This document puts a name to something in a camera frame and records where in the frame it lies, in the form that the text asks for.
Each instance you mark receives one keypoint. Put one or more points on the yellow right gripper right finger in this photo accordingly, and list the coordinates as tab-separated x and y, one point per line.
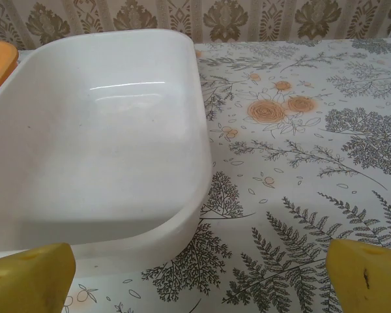
368	280

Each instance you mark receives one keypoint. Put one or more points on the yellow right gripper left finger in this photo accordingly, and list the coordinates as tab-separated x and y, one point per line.
26	280

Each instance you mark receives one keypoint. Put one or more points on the floral patterned tablecloth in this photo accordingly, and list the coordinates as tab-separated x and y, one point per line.
280	195

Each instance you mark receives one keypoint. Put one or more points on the white plastic container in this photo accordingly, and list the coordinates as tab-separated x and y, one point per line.
101	146

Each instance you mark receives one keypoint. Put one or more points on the orange plastic container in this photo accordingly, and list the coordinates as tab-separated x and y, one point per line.
0	62

